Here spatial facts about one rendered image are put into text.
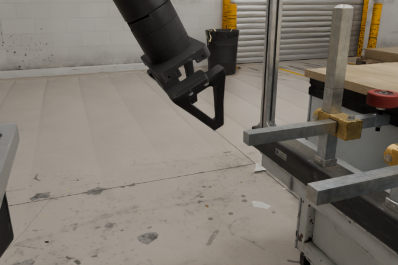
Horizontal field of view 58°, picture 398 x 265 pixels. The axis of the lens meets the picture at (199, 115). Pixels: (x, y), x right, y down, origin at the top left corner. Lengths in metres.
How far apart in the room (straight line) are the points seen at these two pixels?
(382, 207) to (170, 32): 0.67
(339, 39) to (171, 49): 0.63
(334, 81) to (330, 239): 0.76
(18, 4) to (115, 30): 1.46
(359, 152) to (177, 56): 0.95
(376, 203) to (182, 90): 0.65
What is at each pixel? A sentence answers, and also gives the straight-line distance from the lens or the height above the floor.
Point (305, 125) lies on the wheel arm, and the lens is 0.93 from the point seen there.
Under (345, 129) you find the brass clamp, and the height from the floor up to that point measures 0.84.
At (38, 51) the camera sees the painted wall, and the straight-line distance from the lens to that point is 6.23.
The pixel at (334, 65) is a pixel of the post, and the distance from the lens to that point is 0.98.
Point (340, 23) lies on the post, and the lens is 0.97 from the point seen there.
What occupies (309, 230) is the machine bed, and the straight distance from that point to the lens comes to 1.64.
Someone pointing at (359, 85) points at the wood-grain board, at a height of 0.90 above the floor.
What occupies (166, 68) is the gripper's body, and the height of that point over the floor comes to 1.07.
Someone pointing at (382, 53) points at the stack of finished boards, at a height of 0.28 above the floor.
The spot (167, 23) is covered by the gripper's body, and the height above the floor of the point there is 1.12.
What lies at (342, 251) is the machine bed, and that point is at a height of 0.24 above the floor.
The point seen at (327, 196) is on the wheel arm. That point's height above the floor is 0.82.
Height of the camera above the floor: 1.14
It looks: 18 degrees down
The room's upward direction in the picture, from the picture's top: straight up
